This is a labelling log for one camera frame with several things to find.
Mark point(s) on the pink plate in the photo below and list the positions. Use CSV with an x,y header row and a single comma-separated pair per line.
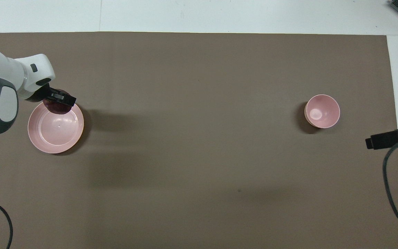
x,y
57,135

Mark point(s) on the pink bowl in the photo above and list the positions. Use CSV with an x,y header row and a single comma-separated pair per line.
x,y
323,112

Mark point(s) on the dark red apple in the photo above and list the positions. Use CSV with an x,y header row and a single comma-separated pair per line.
x,y
59,108

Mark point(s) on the brown table mat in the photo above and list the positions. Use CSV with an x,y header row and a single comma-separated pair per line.
x,y
199,155

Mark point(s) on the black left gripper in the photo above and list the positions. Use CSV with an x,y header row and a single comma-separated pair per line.
x,y
38,94

